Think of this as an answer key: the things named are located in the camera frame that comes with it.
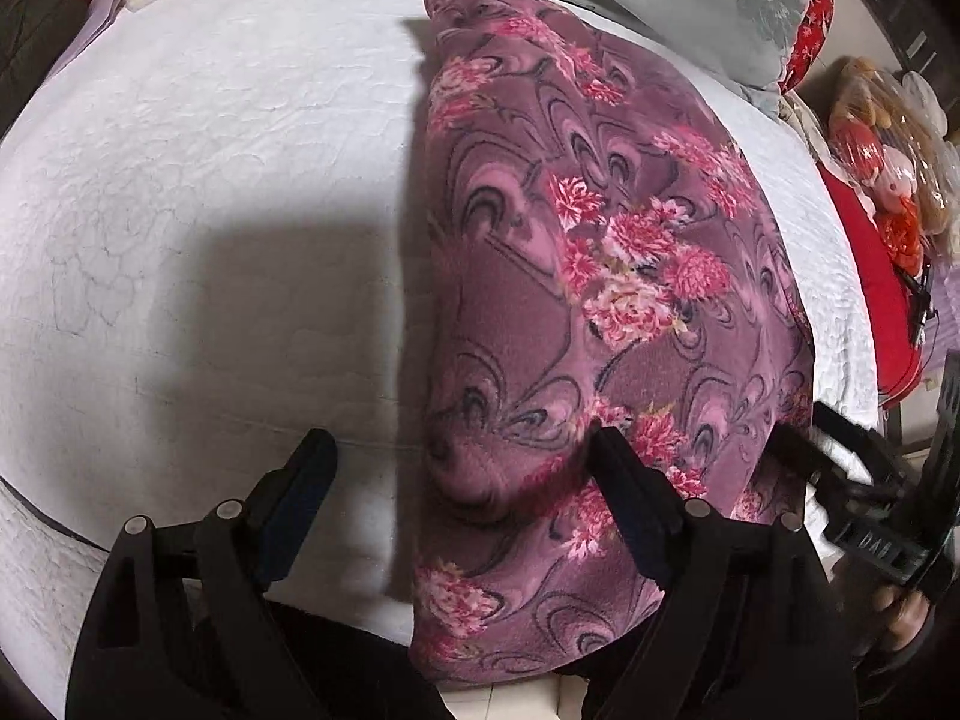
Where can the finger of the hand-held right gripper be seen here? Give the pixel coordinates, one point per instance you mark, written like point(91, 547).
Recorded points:
point(949, 412)
point(851, 446)

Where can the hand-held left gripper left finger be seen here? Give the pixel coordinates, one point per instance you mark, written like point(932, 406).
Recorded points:
point(300, 499)

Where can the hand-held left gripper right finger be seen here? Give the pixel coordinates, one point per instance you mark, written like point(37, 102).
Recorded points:
point(645, 521)

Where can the purple floral garment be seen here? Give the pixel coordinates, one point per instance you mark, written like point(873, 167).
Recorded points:
point(600, 277)

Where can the person's right hand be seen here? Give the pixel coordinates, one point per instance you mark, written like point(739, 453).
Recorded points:
point(904, 619)

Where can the plain red sheet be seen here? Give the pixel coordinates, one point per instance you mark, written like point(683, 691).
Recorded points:
point(862, 270)

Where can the bagged plush toys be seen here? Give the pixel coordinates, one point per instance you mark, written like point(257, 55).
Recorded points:
point(885, 157)

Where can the white quilted bedspread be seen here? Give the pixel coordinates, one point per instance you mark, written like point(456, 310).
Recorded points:
point(187, 202)

